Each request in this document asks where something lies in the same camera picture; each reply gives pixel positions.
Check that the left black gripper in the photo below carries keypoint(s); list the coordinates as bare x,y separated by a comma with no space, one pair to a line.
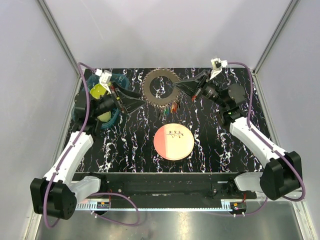
129,104

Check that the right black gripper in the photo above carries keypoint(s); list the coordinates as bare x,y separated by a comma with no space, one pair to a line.
195,87

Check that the large metal keyring with keys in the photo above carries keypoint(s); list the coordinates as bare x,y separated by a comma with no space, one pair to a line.
158,90

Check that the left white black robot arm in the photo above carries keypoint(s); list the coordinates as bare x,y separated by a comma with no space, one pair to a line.
55,194

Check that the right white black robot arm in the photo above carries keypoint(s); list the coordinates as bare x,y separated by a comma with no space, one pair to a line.
282,170

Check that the cream mug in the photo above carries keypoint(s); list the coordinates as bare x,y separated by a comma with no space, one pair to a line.
105,117

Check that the yellow-green dotted plate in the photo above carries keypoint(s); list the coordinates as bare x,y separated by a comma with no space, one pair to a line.
98,90

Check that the pink and cream round plate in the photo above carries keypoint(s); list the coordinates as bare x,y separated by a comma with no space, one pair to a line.
173,141

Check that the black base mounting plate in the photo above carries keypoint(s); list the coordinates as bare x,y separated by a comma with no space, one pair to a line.
212,185

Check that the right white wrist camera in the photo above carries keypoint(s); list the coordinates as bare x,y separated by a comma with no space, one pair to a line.
217,66

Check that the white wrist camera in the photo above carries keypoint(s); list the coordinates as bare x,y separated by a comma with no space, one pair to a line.
104,77
217,66

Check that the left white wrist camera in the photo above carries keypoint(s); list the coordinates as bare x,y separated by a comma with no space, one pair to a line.
104,77

